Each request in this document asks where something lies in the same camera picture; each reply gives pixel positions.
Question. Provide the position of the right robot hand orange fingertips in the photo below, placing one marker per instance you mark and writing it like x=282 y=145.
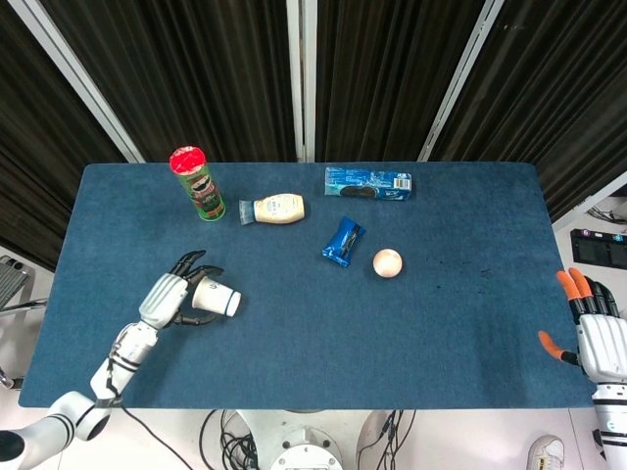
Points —
x=600 y=350

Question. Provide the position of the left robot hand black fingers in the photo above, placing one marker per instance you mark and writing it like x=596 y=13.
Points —
x=166 y=298

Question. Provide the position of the white paper cup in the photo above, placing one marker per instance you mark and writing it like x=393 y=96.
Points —
x=215 y=296

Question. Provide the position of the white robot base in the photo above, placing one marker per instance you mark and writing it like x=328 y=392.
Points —
x=306 y=443

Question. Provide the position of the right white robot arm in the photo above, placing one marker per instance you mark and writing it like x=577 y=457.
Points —
x=612 y=426

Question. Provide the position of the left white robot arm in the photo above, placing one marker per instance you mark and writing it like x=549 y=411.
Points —
x=93 y=382

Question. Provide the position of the black electronic device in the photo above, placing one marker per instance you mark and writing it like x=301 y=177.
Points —
x=597 y=247

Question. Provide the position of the white sneaker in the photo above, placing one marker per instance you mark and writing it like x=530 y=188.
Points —
x=546 y=453

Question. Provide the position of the green chips can red lid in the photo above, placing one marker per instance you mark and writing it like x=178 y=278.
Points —
x=200 y=183

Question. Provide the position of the mayonnaise squeeze bottle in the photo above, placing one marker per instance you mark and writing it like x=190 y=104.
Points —
x=273 y=209

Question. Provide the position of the blue table cloth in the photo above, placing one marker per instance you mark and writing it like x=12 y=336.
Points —
x=343 y=333

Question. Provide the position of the small blue cookie pack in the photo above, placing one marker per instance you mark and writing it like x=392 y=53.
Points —
x=344 y=242

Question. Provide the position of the beige ball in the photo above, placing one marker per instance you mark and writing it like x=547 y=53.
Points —
x=388 y=263

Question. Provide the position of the long blue cookie package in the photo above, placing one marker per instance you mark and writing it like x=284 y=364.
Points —
x=368 y=184

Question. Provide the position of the metal chair frame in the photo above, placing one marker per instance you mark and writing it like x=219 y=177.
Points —
x=12 y=284

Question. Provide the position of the white frame post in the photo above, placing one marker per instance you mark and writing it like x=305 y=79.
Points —
x=302 y=80
x=455 y=80
x=78 y=73

